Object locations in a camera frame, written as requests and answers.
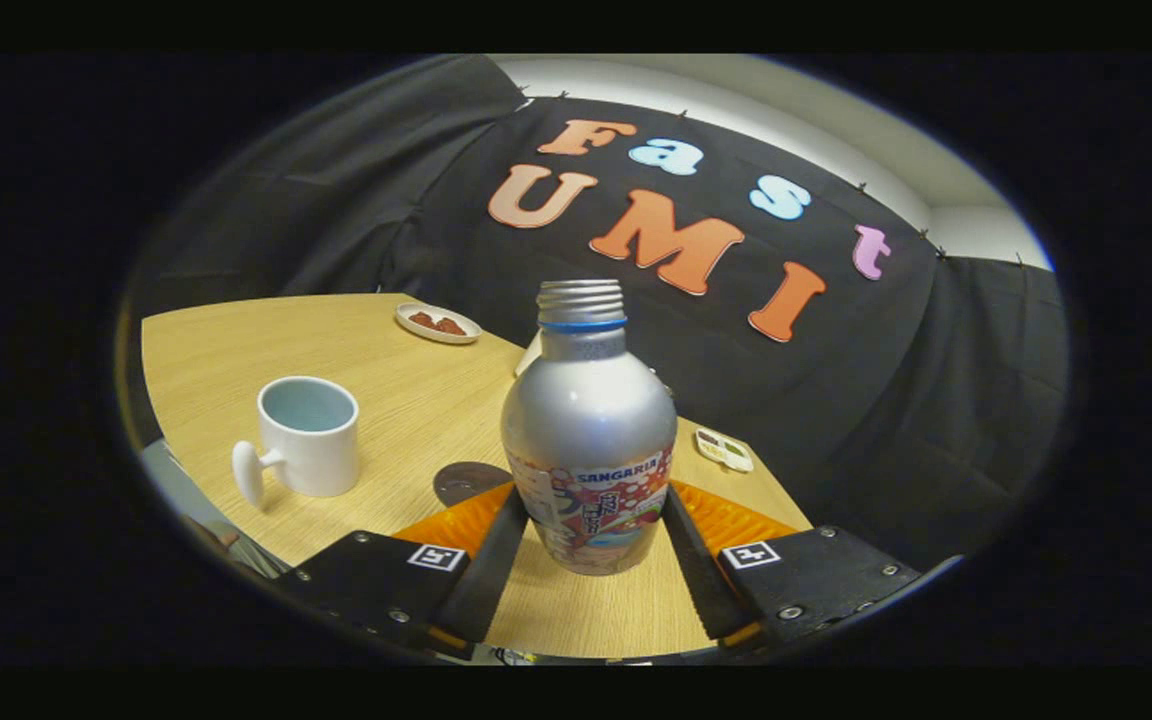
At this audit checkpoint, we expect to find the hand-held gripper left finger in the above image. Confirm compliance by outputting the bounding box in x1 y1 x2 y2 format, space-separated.
281 480 532 661

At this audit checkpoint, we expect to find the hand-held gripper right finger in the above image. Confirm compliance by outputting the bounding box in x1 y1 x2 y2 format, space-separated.
661 480 962 656

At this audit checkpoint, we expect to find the dark brown round coaster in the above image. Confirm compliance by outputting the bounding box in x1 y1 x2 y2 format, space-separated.
433 461 515 508

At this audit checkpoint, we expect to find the silver juice bottle printed label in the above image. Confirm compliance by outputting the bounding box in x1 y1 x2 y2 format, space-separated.
500 279 678 577

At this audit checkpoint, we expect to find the white cup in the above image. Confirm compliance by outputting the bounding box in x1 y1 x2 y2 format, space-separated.
231 376 361 511

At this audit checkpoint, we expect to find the white divided snack tray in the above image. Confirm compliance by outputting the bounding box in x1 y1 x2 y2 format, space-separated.
694 427 755 474

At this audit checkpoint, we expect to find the wooden table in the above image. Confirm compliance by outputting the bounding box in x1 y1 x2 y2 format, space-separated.
136 292 815 659

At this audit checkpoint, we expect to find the black backdrop cloth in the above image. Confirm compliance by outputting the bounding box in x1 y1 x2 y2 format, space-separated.
121 55 1069 571

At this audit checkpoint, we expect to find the round white plate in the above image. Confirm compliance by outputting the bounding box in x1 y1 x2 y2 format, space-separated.
394 302 483 346

